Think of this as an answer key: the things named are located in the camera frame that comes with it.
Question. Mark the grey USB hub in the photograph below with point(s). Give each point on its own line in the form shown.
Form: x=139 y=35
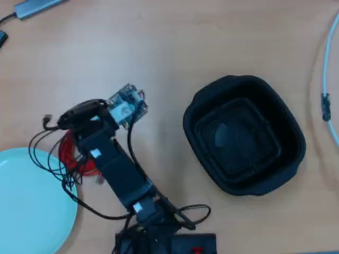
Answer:
x=31 y=9

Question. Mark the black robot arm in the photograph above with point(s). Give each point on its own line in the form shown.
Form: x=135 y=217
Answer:
x=119 y=169

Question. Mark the black plug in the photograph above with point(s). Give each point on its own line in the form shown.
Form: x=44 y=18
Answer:
x=2 y=38

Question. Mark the red base knob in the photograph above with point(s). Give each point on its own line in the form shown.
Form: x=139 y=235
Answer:
x=196 y=250

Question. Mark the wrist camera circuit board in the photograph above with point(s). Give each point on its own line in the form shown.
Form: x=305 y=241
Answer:
x=127 y=105

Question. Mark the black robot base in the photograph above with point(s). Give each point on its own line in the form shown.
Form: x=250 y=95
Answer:
x=182 y=243

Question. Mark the black square bowl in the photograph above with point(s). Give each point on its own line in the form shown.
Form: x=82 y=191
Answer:
x=238 y=137

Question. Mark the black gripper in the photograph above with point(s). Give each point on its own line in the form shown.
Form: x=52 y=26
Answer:
x=108 y=120

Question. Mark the light blue plate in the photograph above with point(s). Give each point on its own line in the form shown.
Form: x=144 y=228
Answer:
x=31 y=206

